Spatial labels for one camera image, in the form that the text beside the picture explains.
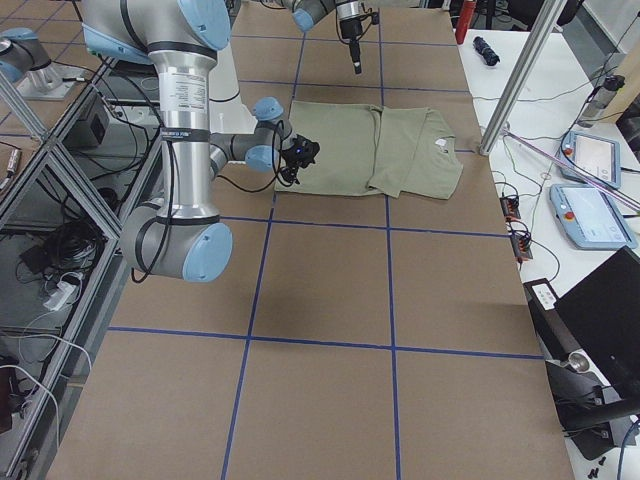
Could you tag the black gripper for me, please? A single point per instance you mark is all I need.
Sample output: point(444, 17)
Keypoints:
point(350, 30)
point(290, 172)

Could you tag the olive green t-shirt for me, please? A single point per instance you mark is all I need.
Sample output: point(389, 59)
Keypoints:
point(368, 149)

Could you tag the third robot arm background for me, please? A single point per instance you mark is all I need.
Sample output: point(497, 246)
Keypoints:
point(22, 52)

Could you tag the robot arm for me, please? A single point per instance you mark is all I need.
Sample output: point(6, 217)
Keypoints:
point(307, 14)
point(180, 234)

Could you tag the red fire extinguisher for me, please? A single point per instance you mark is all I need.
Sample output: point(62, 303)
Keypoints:
point(464, 20)

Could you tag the dark folded cloth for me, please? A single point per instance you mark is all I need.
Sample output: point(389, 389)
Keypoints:
point(484, 50)

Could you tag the brown paper table cover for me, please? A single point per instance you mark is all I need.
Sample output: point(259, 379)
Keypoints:
point(349, 338)

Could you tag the orange black connector module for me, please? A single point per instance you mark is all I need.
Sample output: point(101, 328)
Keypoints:
point(510, 208)

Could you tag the black water bottle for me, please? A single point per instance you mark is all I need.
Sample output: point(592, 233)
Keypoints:
point(599, 100)

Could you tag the far teach pendant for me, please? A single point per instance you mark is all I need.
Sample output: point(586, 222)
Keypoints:
point(588, 154)

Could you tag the teach pendant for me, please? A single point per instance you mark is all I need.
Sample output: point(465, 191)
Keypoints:
point(590, 219)
point(588, 154)

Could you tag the white power strip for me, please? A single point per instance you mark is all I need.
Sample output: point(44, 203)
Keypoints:
point(62, 295)

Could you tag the near teach pendant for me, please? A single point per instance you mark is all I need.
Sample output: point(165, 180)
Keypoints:
point(590, 219)

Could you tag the black laptop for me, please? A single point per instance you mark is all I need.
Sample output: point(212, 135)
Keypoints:
point(602, 314)

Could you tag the aluminium frame post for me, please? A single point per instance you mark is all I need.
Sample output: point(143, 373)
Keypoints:
point(535, 43)

